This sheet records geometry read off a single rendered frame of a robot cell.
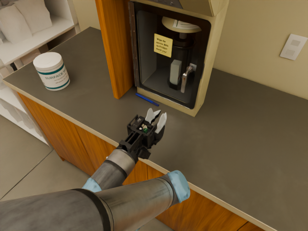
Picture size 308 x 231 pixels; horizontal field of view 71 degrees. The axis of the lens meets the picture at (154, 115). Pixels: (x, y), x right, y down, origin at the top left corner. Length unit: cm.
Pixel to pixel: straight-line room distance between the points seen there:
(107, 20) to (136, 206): 67
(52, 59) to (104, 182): 77
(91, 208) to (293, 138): 95
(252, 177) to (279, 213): 14
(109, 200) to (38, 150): 196
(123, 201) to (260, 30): 103
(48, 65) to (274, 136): 107
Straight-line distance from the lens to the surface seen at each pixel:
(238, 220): 99
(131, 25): 89
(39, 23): 184
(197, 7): 68
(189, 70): 82
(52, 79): 117
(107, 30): 88
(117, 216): 31
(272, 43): 121
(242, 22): 119
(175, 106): 102
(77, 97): 115
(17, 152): 233
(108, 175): 56
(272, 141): 104
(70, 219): 25
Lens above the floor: 170
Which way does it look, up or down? 49 degrees down
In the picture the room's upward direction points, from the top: straight up
